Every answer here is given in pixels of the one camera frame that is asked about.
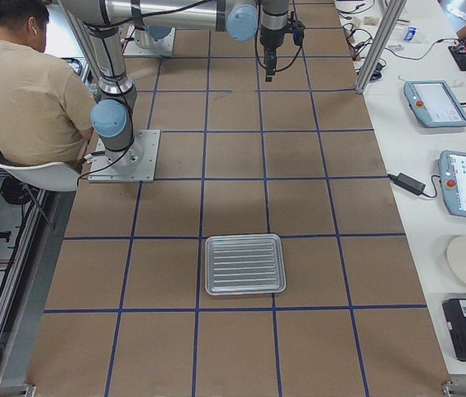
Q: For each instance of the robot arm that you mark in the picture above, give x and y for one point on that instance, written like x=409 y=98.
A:
x=266 y=21

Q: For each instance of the person in beige shirt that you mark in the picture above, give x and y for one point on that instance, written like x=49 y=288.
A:
x=44 y=106

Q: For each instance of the aluminium frame post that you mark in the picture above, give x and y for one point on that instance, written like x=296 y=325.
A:
x=383 y=33

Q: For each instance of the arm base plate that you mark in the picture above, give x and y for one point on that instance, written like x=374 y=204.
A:
x=152 y=42
x=138 y=164

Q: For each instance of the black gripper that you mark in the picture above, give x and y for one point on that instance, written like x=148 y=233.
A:
x=271 y=36

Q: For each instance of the far teach pendant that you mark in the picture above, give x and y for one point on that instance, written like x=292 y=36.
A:
x=434 y=104

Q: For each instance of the ribbed metal tray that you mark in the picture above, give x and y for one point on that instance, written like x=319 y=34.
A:
x=244 y=264

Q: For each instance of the white chair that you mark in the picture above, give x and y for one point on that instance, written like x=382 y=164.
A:
x=53 y=176

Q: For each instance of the black power adapter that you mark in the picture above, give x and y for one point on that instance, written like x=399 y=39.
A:
x=408 y=183

